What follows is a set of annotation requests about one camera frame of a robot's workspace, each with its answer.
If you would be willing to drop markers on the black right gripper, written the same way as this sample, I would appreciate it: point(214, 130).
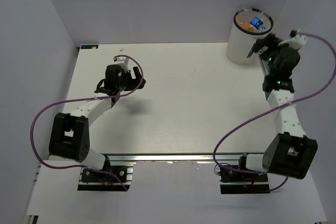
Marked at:
point(272, 43)

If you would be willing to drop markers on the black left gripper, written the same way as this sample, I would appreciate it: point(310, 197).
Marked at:
point(133, 83)

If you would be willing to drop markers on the small blue water bottle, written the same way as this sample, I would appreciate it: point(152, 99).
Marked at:
point(257, 24)

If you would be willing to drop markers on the orange juice bottle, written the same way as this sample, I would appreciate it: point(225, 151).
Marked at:
point(247, 27)

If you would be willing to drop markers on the clear plastic bottle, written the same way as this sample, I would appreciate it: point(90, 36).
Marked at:
point(252, 11)

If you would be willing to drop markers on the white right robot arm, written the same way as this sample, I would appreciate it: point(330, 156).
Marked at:
point(291, 152)

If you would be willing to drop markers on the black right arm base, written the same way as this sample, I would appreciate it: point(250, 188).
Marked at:
point(234, 183)

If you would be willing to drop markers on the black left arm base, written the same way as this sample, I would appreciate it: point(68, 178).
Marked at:
point(93, 181)

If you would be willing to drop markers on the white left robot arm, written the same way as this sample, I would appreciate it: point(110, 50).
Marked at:
point(70, 136)

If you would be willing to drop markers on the white bin with black rim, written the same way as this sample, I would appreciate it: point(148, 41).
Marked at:
point(241, 41)

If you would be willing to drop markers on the black table corner label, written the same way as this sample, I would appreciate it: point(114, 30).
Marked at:
point(89, 47)

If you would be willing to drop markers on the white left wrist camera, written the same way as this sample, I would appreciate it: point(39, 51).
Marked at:
point(122, 61)

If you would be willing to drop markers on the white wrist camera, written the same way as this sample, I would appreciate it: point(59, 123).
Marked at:
point(122, 61)
point(295, 42)

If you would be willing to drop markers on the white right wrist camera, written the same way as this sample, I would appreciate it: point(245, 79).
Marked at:
point(295, 42)

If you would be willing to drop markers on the aluminium table edge rail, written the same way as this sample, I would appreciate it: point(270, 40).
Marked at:
point(168, 157)

